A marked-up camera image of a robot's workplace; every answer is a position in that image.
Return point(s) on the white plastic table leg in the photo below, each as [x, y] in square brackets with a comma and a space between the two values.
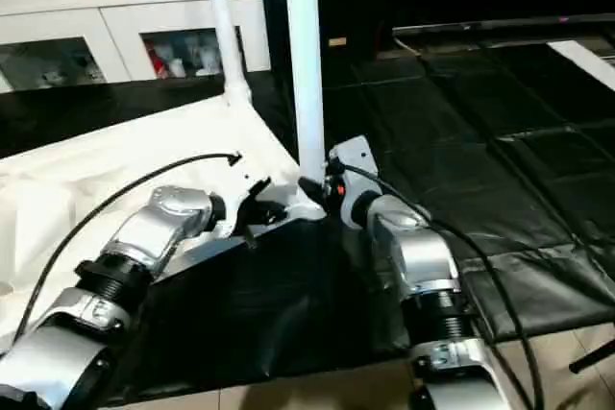
[223, 26]
[306, 64]

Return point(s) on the black work mat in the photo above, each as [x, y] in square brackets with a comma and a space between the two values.
[317, 314]

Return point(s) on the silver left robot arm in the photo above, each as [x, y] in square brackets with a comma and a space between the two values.
[135, 256]

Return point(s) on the dark metal rail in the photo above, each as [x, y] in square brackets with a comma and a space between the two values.
[500, 24]

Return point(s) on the white glass-door cabinet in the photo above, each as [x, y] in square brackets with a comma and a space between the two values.
[96, 16]

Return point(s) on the small yellow label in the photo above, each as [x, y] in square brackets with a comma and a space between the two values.
[336, 42]

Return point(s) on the red bottle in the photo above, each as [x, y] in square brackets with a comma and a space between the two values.
[159, 60]

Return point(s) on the black tripod stand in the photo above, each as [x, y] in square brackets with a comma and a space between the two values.
[594, 357]

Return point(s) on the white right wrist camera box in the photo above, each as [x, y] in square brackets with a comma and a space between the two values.
[354, 160]

